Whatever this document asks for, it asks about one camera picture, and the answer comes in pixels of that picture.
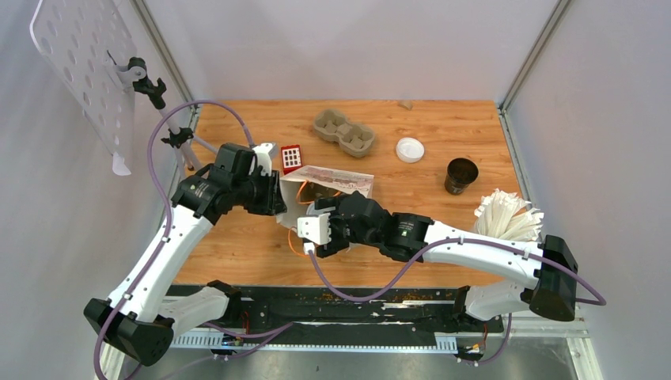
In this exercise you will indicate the red toy block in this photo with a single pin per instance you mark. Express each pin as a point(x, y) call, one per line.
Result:
point(291, 158)

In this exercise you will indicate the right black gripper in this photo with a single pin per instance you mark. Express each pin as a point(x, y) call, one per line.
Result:
point(335, 244)

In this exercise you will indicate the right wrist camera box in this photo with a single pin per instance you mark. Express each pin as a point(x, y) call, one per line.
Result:
point(315, 231)

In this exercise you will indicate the cardboard cup carrier tray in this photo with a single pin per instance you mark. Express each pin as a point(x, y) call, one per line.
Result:
point(355, 139)

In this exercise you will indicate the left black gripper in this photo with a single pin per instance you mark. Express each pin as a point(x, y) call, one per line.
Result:
point(273, 203)

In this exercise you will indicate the white paper bakery bag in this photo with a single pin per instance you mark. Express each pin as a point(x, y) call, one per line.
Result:
point(301, 188)

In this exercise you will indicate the wrapped white straws bundle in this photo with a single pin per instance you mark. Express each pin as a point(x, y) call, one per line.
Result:
point(507, 216)

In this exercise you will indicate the tripod stand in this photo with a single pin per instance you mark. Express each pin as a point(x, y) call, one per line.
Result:
point(133, 78)

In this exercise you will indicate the perforated white panel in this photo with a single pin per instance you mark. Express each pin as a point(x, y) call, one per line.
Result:
point(89, 46)

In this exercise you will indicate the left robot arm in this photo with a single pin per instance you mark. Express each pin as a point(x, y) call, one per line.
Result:
point(133, 318)

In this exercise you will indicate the stack of white lids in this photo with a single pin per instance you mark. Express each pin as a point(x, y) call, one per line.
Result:
point(410, 150)

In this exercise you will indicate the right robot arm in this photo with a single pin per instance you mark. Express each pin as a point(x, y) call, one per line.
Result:
point(540, 277)

